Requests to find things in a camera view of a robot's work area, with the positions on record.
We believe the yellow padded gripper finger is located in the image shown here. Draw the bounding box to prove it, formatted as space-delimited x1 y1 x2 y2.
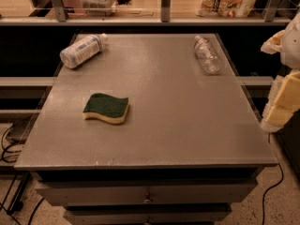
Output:
261 30 284 54
261 71 300 133

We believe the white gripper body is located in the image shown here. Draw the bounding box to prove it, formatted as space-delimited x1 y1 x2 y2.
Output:
280 13 300 69

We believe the clear water bottle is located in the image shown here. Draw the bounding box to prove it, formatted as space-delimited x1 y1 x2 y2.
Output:
194 36 220 75

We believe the blue labelled plastic bottle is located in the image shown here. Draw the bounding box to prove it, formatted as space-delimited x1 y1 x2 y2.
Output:
60 34 108 68

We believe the colourful snack bag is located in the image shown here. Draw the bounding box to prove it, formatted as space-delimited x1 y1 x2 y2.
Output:
196 0 256 18

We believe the clear plastic container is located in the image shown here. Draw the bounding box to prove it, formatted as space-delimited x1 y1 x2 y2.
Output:
81 0 116 17

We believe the green yellow sponge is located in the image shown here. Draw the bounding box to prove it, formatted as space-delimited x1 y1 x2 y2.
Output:
82 93 129 125

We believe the upper grey drawer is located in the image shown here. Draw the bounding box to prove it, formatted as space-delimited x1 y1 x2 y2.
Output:
36 179 257 207

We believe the grey drawer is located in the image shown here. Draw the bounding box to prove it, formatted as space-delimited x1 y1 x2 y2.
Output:
64 204 232 225
36 179 257 207

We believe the lower grey drawer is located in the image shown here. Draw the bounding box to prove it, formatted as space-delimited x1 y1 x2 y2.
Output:
64 204 232 225

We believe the grey metal rail frame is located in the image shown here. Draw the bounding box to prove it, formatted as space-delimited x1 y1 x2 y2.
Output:
0 0 300 26

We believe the black cable right floor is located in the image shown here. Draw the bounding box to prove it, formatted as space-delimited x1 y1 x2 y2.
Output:
261 132 285 225

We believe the black cables left floor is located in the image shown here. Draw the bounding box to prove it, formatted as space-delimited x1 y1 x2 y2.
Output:
0 115 45 225

